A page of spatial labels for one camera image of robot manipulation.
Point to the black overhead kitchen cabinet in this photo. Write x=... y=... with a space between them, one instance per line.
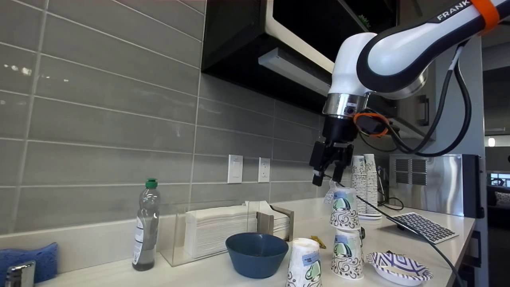
x=233 y=36

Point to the brown cardboard napkin box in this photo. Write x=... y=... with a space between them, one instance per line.
x=263 y=223

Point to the silver laptop keyboard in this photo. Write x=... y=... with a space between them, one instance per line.
x=424 y=226

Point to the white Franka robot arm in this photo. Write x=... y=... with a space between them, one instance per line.
x=404 y=52

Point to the black wrist camera orange mount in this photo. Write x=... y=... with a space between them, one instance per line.
x=372 y=119

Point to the chrome soap dispenser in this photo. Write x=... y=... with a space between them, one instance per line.
x=20 y=274

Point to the white napkin stack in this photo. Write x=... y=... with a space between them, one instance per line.
x=212 y=231

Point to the blue patterned paper plate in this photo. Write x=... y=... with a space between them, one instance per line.
x=399 y=266

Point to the under cabinet light strip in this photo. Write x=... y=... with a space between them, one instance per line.
x=295 y=71

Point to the patterned paper cup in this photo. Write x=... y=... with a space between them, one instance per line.
x=345 y=208
x=303 y=264
x=348 y=255

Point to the blue bowl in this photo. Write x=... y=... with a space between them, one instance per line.
x=257 y=256

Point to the tall paper cup stack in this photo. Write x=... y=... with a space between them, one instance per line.
x=367 y=183

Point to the clear acrylic napkin holder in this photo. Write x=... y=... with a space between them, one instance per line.
x=169 y=240

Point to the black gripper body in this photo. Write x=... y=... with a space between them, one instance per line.
x=334 y=151

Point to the stainless steel appliance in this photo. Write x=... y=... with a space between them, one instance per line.
x=443 y=184

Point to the blue sponge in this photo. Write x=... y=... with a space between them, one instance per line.
x=32 y=258

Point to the yellow packet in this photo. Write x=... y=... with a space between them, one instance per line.
x=318 y=242

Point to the clear bottle green cap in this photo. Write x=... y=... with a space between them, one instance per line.
x=145 y=228

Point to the white wall switch plate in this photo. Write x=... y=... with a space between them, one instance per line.
x=235 y=169

